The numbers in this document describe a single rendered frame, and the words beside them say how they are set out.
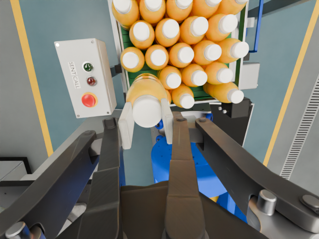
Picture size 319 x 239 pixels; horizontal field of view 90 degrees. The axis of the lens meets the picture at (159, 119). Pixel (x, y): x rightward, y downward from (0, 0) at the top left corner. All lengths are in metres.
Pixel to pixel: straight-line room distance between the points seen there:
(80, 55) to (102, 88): 0.09
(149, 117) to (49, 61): 1.59
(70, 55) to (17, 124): 1.67
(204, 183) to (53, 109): 1.63
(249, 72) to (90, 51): 0.63
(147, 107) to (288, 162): 2.49
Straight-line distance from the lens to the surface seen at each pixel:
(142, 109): 0.20
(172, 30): 0.45
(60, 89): 1.76
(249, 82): 0.82
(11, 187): 0.86
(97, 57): 0.46
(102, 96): 0.47
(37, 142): 2.09
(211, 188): 0.47
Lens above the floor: 1.54
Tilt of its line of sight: 68 degrees down
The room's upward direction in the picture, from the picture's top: 168 degrees clockwise
